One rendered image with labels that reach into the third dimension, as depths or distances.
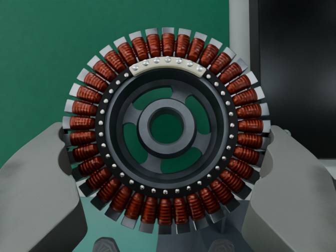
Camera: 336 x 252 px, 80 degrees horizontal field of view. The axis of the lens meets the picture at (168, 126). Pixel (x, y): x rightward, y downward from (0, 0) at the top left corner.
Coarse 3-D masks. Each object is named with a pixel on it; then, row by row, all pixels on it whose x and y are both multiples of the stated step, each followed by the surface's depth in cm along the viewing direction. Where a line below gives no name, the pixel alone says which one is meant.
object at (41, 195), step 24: (48, 144) 9; (0, 168) 8; (24, 168) 8; (48, 168) 8; (0, 192) 7; (24, 192) 7; (48, 192) 7; (72, 192) 7; (0, 216) 6; (24, 216) 6; (48, 216) 6; (72, 216) 6; (0, 240) 5; (24, 240) 5; (48, 240) 6; (72, 240) 7
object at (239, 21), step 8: (232, 0) 21; (240, 0) 21; (248, 0) 21; (232, 8) 20; (240, 8) 20; (248, 8) 20; (232, 16) 20; (240, 16) 20; (248, 16) 20; (232, 24) 20; (240, 24) 20; (248, 24) 20; (232, 32) 20; (240, 32) 20; (248, 32) 20; (232, 40) 20; (240, 40) 20; (248, 40) 20; (232, 48) 20; (240, 48) 20; (248, 48) 20; (240, 56) 20; (248, 56) 20; (248, 64) 20; (320, 160) 19; (328, 160) 19; (256, 168) 19; (328, 168) 19; (80, 184) 19; (248, 184) 19; (80, 192) 19; (96, 192) 19
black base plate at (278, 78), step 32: (256, 0) 19; (288, 0) 18; (320, 0) 18; (256, 32) 18; (288, 32) 18; (320, 32) 18; (256, 64) 18; (288, 64) 18; (320, 64) 18; (288, 96) 17; (320, 96) 17; (288, 128) 17; (320, 128) 17
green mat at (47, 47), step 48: (0, 0) 20; (48, 0) 20; (96, 0) 20; (144, 0) 20; (192, 0) 20; (0, 48) 20; (48, 48) 20; (96, 48) 20; (0, 96) 19; (48, 96) 19; (144, 96) 19; (192, 96) 19; (0, 144) 19
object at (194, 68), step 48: (144, 48) 11; (192, 48) 11; (96, 96) 11; (240, 96) 11; (96, 144) 11; (144, 144) 11; (192, 144) 13; (240, 144) 11; (144, 192) 10; (192, 192) 10; (240, 192) 10
